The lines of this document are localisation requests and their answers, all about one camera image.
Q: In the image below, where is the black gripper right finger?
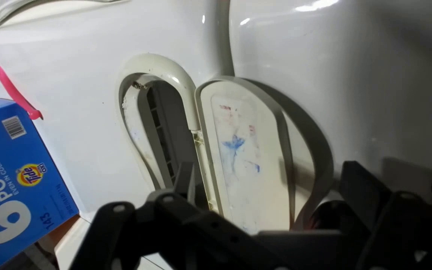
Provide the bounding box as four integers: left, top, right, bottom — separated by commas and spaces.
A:
340, 160, 432, 270

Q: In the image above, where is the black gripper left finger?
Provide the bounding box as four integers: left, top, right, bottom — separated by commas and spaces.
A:
68, 160, 214, 270

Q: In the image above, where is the cream soap dispenser lid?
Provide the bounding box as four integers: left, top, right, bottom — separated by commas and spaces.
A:
196, 75, 337, 237

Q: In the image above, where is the plain white washing machine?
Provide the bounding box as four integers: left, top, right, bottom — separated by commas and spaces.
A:
229, 0, 432, 234

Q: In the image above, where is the white washing machine with dispenser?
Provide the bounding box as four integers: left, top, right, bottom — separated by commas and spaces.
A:
0, 0, 236, 270

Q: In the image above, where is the blue detergent box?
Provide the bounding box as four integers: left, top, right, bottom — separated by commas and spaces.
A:
0, 96, 82, 270

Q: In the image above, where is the pink plastic stick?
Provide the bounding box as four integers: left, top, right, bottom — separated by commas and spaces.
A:
0, 49, 46, 121

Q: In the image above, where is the cream soap dispenser frame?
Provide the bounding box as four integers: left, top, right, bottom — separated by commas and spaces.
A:
118, 52, 214, 214

